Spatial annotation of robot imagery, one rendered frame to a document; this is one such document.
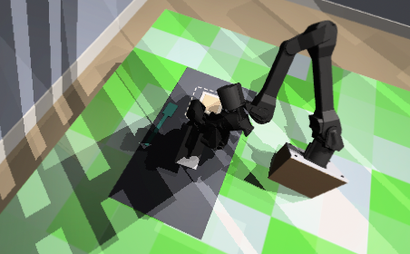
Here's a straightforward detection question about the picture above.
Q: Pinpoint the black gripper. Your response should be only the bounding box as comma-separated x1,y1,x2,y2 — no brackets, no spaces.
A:
186,99,230,145

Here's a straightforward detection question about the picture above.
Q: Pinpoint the cream square tile with dark centre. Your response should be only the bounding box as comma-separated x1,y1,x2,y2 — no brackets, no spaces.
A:
200,92,222,114

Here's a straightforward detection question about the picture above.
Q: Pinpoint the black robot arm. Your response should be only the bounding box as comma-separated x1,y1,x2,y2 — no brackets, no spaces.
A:
200,20,345,169

